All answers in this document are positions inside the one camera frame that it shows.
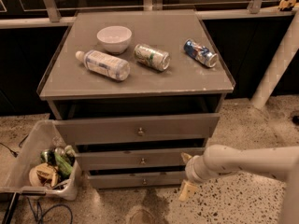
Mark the green can in bin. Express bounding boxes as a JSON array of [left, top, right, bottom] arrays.
[[54, 147, 73, 179]]

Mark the blue cable on floor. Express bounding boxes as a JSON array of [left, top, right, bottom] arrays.
[[27, 197, 74, 224]]

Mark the grey top drawer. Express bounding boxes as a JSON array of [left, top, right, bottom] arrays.
[[54, 113, 220, 145]]

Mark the yellow object on ledge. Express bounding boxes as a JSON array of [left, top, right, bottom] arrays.
[[278, 0, 296, 11]]

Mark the grey drawer cabinet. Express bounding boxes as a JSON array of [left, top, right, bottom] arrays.
[[38, 10, 235, 177]]

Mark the grey bottom drawer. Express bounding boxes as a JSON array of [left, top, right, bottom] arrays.
[[88, 171, 186, 189]]

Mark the yellow snack bag in bin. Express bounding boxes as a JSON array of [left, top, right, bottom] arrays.
[[29, 163, 59, 188]]

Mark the metal railing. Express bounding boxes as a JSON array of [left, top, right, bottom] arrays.
[[0, 0, 298, 28]]

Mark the grey middle drawer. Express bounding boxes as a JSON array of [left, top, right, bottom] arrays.
[[76, 147, 205, 171]]

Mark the black cable on floor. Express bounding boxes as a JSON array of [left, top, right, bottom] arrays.
[[0, 133, 30, 158]]

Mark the clear plastic bottle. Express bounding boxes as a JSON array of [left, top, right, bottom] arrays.
[[76, 50, 130, 81]]

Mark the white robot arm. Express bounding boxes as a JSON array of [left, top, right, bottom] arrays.
[[178, 145, 299, 224]]

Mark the grey drawer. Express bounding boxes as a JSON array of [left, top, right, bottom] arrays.
[[76, 147, 205, 171], [88, 171, 186, 189], [54, 113, 220, 145]]

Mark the green white soda can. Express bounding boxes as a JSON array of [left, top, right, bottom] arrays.
[[134, 44, 170, 72]]

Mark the white bowl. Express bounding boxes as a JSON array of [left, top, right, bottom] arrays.
[[97, 26, 132, 54]]

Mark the white slanted pole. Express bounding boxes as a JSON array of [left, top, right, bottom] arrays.
[[250, 11, 299, 109]]

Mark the blue soda can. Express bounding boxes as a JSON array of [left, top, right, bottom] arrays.
[[183, 39, 219, 68]]

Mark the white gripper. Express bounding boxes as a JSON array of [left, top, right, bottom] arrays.
[[178, 152, 208, 202]]

